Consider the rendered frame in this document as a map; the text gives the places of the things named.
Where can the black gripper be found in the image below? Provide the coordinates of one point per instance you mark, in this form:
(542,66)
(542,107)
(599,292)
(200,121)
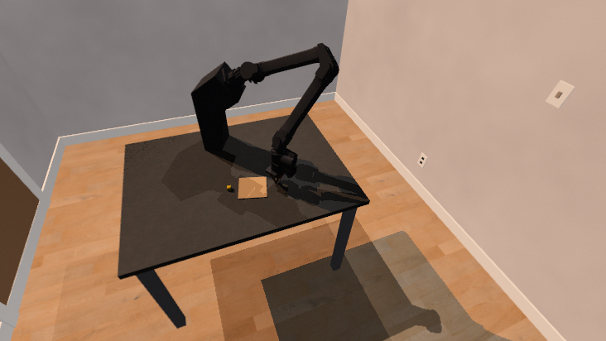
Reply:
(273,174)

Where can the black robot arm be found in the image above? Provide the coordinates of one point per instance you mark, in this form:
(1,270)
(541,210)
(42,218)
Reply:
(257,72)

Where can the orange square mat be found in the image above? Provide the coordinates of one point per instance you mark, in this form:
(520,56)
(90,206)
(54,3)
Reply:
(252,187)

